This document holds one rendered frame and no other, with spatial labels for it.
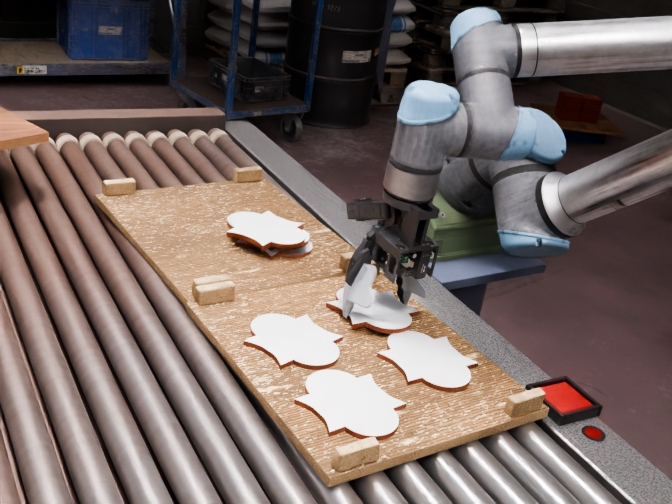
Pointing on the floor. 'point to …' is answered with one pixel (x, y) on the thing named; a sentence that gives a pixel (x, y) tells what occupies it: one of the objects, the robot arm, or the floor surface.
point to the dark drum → (336, 59)
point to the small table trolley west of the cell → (209, 95)
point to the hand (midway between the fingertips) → (373, 305)
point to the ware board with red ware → (580, 117)
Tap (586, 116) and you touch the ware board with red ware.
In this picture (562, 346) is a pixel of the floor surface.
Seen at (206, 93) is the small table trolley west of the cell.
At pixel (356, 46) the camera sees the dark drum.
